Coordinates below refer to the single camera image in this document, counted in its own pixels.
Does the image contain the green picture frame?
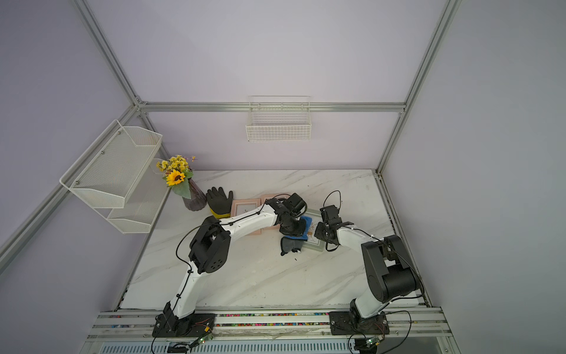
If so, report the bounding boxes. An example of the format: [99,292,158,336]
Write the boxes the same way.
[302,209,325,252]

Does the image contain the blue microfibre cloth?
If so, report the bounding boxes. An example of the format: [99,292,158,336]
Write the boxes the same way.
[280,216,312,256]

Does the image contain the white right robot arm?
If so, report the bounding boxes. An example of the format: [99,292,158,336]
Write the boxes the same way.
[315,205,422,320]

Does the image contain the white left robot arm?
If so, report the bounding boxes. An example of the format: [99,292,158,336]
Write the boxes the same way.
[155,193,308,334]

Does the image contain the black yellow work glove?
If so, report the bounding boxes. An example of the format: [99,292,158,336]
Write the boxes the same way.
[206,187,234,219]

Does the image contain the dark glass vase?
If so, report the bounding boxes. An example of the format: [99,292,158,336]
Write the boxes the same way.
[183,179,207,212]

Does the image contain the sunflower bouquet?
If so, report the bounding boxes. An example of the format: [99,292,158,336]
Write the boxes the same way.
[156,155,194,199]

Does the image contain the white wire wall basket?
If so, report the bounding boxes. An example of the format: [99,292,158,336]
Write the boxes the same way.
[246,95,312,142]

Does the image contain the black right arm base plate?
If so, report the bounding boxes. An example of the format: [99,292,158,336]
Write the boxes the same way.
[329,300,390,336]

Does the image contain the aluminium front rail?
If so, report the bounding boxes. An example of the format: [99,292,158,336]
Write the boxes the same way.
[80,306,460,353]

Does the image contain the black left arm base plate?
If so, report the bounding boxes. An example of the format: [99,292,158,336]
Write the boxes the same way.
[152,302,217,338]

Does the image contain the white mesh wall shelf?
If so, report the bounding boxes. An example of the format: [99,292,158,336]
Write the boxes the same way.
[60,120,168,234]

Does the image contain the aluminium enclosure frame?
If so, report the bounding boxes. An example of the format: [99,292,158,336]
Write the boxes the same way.
[0,0,463,306]

